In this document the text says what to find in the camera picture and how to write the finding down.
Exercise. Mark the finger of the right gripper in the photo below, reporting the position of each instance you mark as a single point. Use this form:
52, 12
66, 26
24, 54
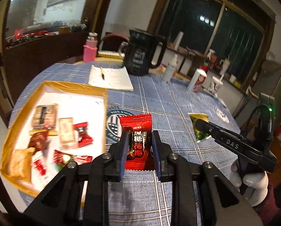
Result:
208, 128

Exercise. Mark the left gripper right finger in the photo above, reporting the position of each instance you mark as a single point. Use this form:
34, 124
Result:
200, 193

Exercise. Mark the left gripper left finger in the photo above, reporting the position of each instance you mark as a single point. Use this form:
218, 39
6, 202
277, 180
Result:
78, 194

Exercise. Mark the green pea snack pack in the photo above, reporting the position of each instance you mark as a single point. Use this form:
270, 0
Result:
199, 135

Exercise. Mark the yellow puffed snack bag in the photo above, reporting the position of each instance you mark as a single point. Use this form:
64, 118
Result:
20, 164

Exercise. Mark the small beige biscuit pack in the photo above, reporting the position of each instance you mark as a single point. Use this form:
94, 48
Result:
66, 133

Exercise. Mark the red candy pack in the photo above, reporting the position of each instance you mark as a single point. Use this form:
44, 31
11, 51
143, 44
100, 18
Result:
83, 139
139, 155

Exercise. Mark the clear cracker pack yellow edges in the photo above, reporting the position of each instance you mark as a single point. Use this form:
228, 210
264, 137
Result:
45, 117

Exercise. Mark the white gloved right hand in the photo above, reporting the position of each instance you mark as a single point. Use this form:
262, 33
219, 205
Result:
256, 181

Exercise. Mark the white patterned paper cup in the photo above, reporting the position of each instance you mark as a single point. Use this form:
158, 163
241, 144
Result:
214, 85

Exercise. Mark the white red liquor bottle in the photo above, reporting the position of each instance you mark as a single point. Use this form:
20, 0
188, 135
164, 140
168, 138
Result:
197, 81

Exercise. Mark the dark red wrapped candy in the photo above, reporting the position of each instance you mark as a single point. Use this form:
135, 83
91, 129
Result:
39, 141

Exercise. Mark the red candy pack in tray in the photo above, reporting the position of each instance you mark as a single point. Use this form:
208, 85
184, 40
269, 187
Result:
83, 139

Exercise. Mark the white spray bottle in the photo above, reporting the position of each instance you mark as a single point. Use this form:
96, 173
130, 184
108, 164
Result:
170, 70

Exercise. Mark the blue plaid tablecloth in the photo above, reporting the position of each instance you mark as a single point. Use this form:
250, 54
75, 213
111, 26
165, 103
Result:
140, 199

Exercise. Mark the gold cardboard tray box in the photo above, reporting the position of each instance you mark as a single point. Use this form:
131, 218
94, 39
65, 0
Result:
55, 131

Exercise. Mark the black electric kettle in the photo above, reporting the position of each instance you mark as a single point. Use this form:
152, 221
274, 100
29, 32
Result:
137, 54

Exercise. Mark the open white notebook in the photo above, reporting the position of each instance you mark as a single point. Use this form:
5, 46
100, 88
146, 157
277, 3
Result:
115, 79

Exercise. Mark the yellow black pen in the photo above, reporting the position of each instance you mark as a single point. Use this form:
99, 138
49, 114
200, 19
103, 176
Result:
102, 73

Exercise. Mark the yellow tape measure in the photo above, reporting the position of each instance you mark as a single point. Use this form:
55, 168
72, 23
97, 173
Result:
109, 54

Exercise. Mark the pink sleeved thermos bottle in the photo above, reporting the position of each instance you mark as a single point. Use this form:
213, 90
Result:
90, 47

